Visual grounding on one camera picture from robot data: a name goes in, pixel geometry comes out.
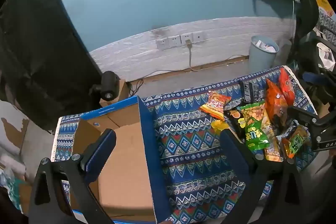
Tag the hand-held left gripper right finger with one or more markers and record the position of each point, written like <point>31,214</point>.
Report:
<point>232,149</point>

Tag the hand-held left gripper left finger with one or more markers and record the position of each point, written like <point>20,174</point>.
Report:
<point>101,153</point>

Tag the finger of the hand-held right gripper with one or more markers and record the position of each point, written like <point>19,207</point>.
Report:
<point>300,114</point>
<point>313,77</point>

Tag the blue cardboard box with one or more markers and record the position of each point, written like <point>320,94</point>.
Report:
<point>126,150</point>

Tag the orange bag with green label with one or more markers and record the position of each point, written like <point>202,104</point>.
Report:
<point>296,142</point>

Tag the long yellow snack packet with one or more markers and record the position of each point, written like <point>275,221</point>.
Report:
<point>273,153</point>

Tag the small yellow packet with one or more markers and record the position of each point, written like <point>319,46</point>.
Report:
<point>219,125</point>

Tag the red snack bag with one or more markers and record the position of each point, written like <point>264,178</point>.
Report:
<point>286,82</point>

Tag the large orange snack bag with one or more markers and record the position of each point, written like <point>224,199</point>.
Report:
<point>274,100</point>

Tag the green snack bag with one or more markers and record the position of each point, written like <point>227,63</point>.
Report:
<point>253,127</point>

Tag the dark brown snack packet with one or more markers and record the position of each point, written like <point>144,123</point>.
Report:
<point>233,116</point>

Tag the blue patterned tablecloth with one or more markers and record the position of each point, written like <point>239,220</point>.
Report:
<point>189,140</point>

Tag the orange yellow snack packet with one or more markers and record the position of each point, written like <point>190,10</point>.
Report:
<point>215,106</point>

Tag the light blue trash bin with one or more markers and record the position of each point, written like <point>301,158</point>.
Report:
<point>262,58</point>

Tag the black silver snack packet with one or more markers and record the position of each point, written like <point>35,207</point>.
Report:
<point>249,91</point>

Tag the small brown cardboard box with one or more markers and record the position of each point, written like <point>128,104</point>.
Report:
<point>122,90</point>

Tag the yellow cardboard box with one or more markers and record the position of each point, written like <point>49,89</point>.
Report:
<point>324,3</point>

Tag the pile of plastic bags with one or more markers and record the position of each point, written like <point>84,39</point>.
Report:
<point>9,182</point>

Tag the black board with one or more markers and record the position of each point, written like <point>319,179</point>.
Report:
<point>39,56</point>

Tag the white wall socket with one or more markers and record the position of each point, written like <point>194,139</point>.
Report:
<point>198,36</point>
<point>174,41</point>
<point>162,44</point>
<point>183,37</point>

